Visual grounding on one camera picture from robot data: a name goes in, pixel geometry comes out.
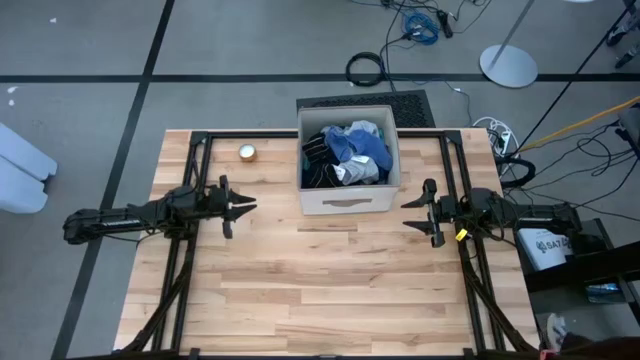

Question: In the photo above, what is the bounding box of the black striped sock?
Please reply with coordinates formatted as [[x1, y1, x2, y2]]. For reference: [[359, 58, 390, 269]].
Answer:
[[301, 131, 330, 164]]

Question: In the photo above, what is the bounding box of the white power strip with cables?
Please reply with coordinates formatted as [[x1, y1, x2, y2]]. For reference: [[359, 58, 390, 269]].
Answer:
[[472, 115, 516, 156]]

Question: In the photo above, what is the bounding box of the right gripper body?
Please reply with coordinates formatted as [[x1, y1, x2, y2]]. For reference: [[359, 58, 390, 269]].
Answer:
[[424, 178, 471, 250]]

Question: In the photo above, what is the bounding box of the white furniture piece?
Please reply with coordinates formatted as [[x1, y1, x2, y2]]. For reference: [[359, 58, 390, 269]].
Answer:
[[0, 122, 59, 215]]

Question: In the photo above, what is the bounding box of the white printed booklet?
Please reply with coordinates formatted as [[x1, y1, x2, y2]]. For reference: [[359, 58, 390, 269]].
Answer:
[[517, 227, 574, 272]]

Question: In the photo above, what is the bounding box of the grey plastic case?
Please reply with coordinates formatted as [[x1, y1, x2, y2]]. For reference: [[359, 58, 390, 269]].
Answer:
[[617, 103, 640, 149]]

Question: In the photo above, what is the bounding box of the coiled blue cable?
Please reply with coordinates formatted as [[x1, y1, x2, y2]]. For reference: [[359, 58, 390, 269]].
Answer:
[[402, 10, 440, 46]]

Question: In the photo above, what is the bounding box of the small black box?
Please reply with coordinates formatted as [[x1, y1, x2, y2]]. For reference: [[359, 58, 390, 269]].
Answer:
[[569, 232, 609, 259]]

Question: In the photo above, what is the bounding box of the black metal table frame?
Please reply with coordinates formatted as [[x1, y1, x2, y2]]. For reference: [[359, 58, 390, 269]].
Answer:
[[117, 128, 541, 360]]

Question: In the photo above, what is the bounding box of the black cart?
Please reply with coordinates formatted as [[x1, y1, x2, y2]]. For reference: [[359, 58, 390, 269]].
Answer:
[[512, 217, 640, 334]]

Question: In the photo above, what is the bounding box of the looping black floor cable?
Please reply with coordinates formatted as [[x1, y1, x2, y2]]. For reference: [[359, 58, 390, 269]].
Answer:
[[529, 122, 640, 224]]

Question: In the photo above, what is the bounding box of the black perforated floor mat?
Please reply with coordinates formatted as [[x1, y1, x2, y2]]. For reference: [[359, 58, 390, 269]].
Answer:
[[296, 89, 436, 129]]

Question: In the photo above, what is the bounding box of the black printed-waistband underwear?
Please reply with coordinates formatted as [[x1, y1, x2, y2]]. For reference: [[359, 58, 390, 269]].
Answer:
[[301, 160, 345, 190]]

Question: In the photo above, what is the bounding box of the yellow cable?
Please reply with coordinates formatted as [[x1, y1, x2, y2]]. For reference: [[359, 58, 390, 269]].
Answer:
[[519, 95, 640, 151]]

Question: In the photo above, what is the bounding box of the blue patterned packet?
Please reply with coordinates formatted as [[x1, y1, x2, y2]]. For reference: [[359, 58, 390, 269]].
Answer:
[[587, 282, 626, 305]]

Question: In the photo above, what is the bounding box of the person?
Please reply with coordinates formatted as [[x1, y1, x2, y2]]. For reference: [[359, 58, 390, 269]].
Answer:
[[606, 0, 640, 70], [544, 312, 640, 360]]

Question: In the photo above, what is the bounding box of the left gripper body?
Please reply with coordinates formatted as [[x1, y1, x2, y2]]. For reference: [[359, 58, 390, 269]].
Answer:
[[202, 174, 235, 240]]

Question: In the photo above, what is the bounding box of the beige fabric storage box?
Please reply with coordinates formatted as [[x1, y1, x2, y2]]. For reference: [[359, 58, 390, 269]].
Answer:
[[296, 104, 403, 217]]

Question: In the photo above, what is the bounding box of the coiled black cable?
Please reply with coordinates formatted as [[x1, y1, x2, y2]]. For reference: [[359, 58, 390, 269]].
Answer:
[[345, 51, 386, 88]]

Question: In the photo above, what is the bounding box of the grey round-base floor stand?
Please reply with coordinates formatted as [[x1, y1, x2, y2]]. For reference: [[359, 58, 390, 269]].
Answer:
[[478, 0, 540, 90]]

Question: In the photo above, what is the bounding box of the black power strip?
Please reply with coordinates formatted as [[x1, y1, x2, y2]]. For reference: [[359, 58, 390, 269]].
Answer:
[[436, 8, 455, 40]]

